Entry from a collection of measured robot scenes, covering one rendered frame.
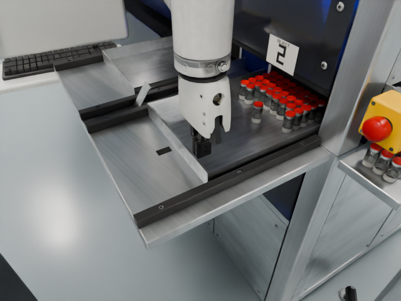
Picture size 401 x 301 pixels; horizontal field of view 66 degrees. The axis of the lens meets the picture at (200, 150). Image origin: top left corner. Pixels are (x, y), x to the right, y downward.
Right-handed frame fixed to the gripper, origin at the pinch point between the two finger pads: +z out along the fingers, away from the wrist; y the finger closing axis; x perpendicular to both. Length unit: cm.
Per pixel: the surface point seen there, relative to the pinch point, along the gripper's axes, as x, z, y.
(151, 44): -13, 2, 54
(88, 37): -1, 9, 88
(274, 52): -23.5, -9.5, 9.1
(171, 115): -2.2, 4.1, 17.3
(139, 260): 9, 92, 40
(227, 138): -8.6, 4.1, 3.7
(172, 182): 7.1, 4.3, -1.6
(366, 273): -74, 92, -17
